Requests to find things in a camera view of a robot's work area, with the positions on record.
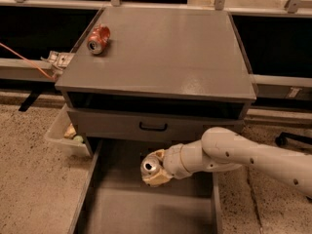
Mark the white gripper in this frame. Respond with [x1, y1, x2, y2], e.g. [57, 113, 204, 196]
[142, 144, 192, 187]

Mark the metal wall bracket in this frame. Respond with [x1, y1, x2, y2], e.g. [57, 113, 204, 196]
[42, 51, 74, 75]

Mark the closed grey top drawer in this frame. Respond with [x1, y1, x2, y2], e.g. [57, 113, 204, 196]
[67, 108, 244, 143]

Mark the grey drawer cabinet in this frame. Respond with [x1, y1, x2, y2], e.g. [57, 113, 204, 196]
[56, 7, 256, 152]

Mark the orange cable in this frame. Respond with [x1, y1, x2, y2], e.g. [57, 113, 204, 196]
[0, 42, 57, 82]

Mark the crushed red soda can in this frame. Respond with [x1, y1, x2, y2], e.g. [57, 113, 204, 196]
[87, 24, 110, 55]

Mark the tan object in bin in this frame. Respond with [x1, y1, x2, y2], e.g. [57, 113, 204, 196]
[64, 124, 76, 139]

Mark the green ball in bin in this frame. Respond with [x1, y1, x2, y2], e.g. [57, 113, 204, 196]
[73, 136, 84, 143]

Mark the black drawer handle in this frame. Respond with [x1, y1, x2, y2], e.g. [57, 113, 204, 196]
[138, 122, 168, 132]

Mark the crushed 7up can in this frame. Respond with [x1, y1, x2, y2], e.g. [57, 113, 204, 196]
[140, 156, 162, 177]

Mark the clear plastic bin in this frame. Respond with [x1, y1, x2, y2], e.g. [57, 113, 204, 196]
[45, 104, 90, 157]

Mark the open grey middle drawer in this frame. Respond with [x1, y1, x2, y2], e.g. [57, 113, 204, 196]
[68, 139, 223, 234]

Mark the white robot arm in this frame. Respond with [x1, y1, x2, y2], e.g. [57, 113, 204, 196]
[140, 127, 312, 197]

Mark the black office chair base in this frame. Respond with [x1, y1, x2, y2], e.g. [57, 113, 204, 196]
[275, 132, 312, 146]

